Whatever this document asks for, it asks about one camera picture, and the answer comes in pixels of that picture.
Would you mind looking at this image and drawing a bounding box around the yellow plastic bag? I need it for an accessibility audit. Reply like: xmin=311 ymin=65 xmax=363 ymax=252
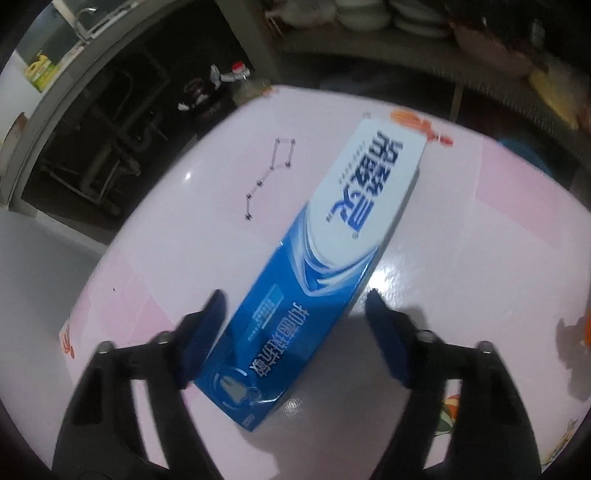
xmin=529 ymin=60 xmax=583 ymax=131

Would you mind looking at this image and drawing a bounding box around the concrete kitchen counter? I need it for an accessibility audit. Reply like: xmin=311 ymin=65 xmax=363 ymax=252
xmin=0 ymin=0 xmax=155 ymax=197

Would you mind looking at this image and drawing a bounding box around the yellow cooking oil bottle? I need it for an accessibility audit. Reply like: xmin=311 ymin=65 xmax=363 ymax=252
xmin=217 ymin=60 xmax=271 ymax=108

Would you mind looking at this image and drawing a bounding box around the white plastic bag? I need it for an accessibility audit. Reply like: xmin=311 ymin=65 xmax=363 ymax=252
xmin=272 ymin=0 xmax=338 ymax=28

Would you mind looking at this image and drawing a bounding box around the blue plastic basket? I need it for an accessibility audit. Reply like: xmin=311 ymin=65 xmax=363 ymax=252
xmin=499 ymin=136 xmax=555 ymax=177

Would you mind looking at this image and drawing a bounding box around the metal faucet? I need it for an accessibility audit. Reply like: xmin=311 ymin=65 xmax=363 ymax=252
xmin=74 ymin=4 xmax=99 ymax=43

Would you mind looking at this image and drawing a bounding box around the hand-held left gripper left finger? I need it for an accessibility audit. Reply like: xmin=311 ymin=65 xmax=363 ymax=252
xmin=55 ymin=290 xmax=228 ymax=480

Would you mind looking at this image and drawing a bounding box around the pink printed tablecloth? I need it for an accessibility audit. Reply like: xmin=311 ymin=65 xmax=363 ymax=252
xmin=60 ymin=85 xmax=591 ymax=480

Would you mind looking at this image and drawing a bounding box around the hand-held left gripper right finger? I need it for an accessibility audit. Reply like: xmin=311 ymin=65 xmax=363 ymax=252
xmin=367 ymin=290 xmax=541 ymax=480

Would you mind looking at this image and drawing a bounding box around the perforated metal shelf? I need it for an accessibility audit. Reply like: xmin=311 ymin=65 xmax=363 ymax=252
xmin=270 ymin=25 xmax=591 ymax=139

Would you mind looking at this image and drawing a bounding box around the pink plastic basin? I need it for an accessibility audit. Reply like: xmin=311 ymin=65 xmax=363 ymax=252
xmin=450 ymin=18 xmax=533 ymax=78

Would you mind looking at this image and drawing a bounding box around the stack of plates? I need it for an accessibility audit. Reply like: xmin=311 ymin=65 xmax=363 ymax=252
xmin=390 ymin=0 xmax=452 ymax=38

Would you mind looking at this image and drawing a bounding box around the yellow dish soap bottle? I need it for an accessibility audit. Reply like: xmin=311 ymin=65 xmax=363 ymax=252
xmin=25 ymin=53 xmax=62 ymax=92

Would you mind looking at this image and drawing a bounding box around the stack of white bowls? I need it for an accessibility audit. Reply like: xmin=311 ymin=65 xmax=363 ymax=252
xmin=335 ymin=0 xmax=393 ymax=31

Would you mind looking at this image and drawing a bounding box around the blue white toothpaste box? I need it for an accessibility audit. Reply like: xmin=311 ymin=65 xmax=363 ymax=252
xmin=191 ymin=113 xmax=428 ymax=433

